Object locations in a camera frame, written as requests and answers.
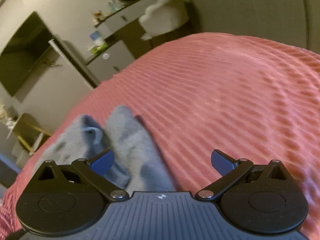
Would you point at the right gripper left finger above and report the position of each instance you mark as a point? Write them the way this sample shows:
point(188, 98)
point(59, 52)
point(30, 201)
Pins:
point(68, 198)

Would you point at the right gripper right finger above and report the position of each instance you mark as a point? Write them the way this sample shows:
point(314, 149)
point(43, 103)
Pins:
point(256, 198)

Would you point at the grey sweatpants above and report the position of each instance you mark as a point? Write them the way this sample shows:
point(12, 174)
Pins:
point(137, 166)

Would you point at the yellow leg side table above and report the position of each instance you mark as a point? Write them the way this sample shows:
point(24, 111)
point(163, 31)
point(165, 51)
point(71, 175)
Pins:
point(29, 133)

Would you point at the pink ribbed bedspread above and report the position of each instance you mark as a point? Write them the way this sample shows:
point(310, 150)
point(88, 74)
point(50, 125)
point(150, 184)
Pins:
point(246, 96)

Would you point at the grey drawer cabinet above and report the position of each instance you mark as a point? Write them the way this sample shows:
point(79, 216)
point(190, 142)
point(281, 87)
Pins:
point(112, 59)

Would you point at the white tub on cabinet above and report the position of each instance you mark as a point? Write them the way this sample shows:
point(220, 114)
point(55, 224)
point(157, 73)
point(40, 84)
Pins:
point(97, 39)

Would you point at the grey vanity desk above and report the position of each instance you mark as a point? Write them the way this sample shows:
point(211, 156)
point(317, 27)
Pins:
point(123, 25)

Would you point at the grey fluffy vanity chair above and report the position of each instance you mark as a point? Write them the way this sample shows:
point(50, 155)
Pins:
point(163, 17)

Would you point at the dark wall television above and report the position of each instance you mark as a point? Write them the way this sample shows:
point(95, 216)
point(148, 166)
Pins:
point(22, 53)

